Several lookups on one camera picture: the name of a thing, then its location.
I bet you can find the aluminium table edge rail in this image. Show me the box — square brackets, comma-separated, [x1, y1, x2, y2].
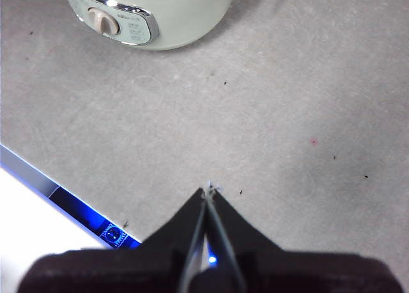
[0, 144, 61, 198]

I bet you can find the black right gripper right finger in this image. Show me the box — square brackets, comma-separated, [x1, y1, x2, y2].
[206, 190, 405, 293]

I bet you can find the sage green electric cooking pot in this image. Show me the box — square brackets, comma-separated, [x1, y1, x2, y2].
[63, 0, 236, 51]

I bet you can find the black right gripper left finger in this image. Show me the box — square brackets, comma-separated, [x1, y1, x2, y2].
[18, 186, 206, 293]

